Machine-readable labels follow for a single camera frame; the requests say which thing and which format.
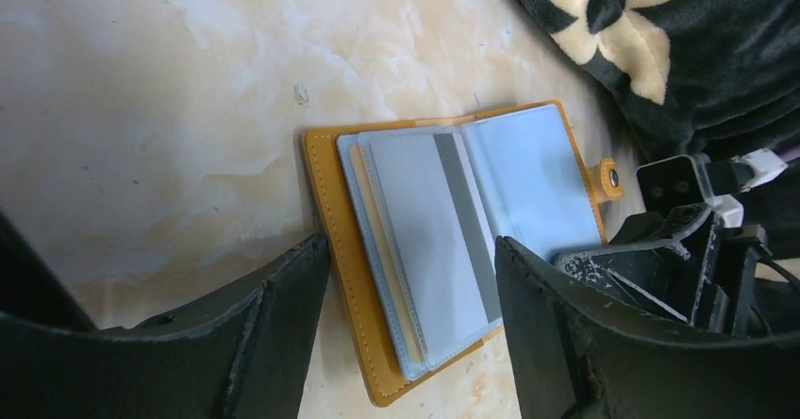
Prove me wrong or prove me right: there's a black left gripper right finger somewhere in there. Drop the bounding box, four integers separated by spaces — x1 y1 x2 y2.
495 237 799 418

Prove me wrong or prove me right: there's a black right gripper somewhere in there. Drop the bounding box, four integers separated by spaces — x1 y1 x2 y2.
555 204 799 338

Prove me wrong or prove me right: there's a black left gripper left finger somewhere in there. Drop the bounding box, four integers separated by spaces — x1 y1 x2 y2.
1 219 330 418

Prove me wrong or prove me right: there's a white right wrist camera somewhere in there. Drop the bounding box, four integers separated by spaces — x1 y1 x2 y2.
636 148 788 228

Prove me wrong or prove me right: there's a black floral blanket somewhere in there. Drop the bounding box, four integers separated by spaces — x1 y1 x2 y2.
518 0 799 160

